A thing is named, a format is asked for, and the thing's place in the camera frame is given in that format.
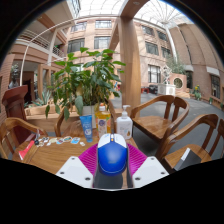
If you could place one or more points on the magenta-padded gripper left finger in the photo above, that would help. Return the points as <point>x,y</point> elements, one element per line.
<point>73,171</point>

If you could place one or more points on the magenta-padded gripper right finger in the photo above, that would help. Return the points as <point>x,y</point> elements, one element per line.
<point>150,171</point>

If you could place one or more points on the blue and white computer mouse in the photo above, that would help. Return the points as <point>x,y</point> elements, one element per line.
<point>112,158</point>

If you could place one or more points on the blue squeeze tube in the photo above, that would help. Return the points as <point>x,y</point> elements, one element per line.
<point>87,128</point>

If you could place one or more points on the empty wooden armchair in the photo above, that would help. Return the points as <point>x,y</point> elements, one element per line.
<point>150,125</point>

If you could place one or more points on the wooden chair behind plant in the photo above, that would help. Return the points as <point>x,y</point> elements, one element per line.
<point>59,123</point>

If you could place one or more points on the white pump dispenser bottle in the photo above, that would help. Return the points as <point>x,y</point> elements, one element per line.
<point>124,126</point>

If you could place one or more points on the yellow dish soap bottle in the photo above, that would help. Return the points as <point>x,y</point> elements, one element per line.
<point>102,123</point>

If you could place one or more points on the long wooden planter box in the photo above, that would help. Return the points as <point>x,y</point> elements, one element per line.
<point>40,115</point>

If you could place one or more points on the wooden armchair with notebook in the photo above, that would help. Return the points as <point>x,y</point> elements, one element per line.
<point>196,121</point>

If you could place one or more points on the wooden armchair with red packet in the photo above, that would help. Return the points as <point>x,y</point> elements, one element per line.
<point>15,121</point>

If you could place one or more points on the spiky agave plant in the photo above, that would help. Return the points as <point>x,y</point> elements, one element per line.
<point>42,99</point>

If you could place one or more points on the dark red wooden lectern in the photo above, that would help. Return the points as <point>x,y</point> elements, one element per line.
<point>16,100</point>

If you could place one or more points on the yellow flowering plant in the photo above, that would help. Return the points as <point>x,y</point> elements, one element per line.
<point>197,92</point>

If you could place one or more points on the brick planter with round medallion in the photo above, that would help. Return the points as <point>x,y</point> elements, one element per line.
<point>179,83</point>

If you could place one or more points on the large potted green plant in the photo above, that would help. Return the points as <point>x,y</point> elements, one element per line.
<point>86,76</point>

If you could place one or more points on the white stone statue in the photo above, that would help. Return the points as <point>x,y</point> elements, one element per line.
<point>166,75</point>

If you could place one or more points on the dark bust statue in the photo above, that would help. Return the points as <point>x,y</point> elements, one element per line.
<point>14,78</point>

